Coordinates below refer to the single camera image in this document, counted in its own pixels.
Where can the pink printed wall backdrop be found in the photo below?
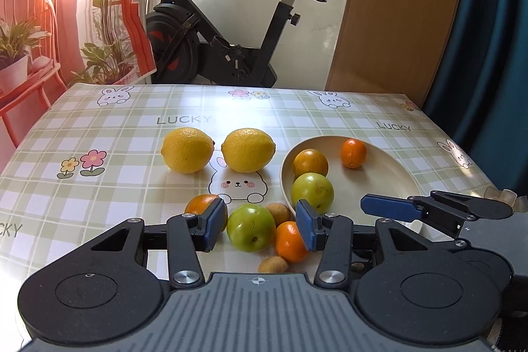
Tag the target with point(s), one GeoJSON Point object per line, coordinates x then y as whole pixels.
{"type": "Point", "coordinates": [62, 5]}

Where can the clear crumpled plastic wrap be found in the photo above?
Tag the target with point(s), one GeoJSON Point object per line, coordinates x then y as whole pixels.
{"type": "Point", "coordinates": [505, 195]}

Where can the wooden cabinet panel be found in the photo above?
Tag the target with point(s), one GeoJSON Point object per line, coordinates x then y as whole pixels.
{"type": "Point", "coordinates": [392, 5]}

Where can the small brown kiwi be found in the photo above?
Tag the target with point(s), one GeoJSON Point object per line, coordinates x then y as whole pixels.
{"type": "Point", "coordinates": [273, 264]}
{"type": "Point", "coordinates": [278, 213]}

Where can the green apple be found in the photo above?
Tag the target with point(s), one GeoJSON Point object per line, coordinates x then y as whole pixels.
{"type": "Point", "coordinates": [250, 227]}
{"type": "Point", "coordinates": [312, 189]}

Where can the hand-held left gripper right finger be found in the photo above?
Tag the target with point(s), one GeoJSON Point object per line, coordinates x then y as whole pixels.
{"type": "Point", "coordinates": [305, 226]}

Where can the dull greenish orange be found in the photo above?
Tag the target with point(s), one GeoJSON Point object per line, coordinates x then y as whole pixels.
{"type": "Point", "coordinates": [310, 163]}

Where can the black exercise bike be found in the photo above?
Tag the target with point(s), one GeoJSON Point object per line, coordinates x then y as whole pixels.
{"type": "Point", "coordinates": [243, 63]}

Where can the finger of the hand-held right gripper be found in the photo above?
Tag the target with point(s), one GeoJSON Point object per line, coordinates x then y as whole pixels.
{"type": "Point", "coordinates": [387, 207]}

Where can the green checked bunny tablecloth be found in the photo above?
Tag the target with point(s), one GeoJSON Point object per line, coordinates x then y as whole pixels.
{"type": "Point", "coordinates": [123, 170]}

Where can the orange mandarin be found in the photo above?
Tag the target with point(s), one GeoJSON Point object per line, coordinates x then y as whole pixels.
{"type": "Point", "coordinates": [198, 205]}
{"type": "Point", "coordinates": [288, 242]}

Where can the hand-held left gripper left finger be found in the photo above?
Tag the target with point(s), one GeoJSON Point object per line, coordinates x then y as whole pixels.
{"type": "Point", "coordinates": [214, 224]}

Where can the teal curtain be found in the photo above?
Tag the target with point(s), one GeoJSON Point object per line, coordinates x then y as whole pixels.
{"type": "Point", "coordinates": [486, 47]}

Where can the yellow lemon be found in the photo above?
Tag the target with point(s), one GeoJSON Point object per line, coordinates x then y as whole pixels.
{"type": "Point", "coordinates": [187, 150]}
{"type": "Point", "coordinates": [248, 150]}

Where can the bright oval mandarin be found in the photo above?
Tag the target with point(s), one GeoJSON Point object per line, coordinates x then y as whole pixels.
{"type": "Point", "coordinates": [353, 153]}

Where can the cream round plate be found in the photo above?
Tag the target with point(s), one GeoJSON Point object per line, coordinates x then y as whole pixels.
{"type": "Point", "coordinates": [379, 179]}

